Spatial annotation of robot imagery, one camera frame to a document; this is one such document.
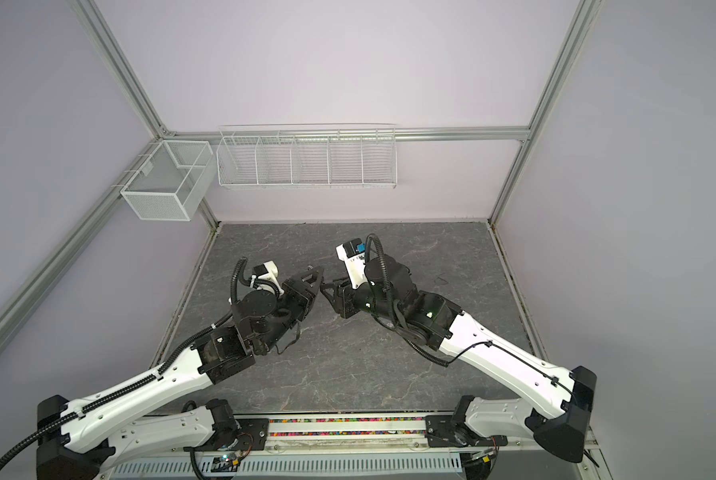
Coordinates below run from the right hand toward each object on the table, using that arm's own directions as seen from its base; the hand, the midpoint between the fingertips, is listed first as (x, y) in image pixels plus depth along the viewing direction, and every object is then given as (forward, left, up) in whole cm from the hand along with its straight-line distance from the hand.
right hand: (326, 288), depth 64 cm
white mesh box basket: (+49, +60, -8) cm, 78 cm away
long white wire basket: (+59, -3, -5) cm, 59 cm away
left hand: (+3, 0, 0) cm, 3 cm away
